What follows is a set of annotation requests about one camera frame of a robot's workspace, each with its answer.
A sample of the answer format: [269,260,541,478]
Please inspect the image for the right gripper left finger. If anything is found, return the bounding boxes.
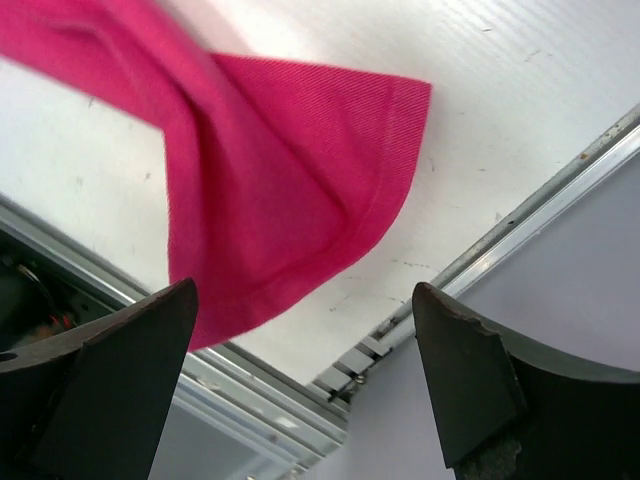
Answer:
[1,279,198,479]

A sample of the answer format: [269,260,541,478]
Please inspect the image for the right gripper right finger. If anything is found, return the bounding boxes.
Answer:
[412,283,639,479]

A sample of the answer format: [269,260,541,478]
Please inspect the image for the magenta pink trousers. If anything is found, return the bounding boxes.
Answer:
[1,1,431,350]

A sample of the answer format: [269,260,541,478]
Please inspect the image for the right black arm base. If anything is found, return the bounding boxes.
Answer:
[1,232,120,351]

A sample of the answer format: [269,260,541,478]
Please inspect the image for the aluminium front rail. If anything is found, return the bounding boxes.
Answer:
[1,199,347,479]

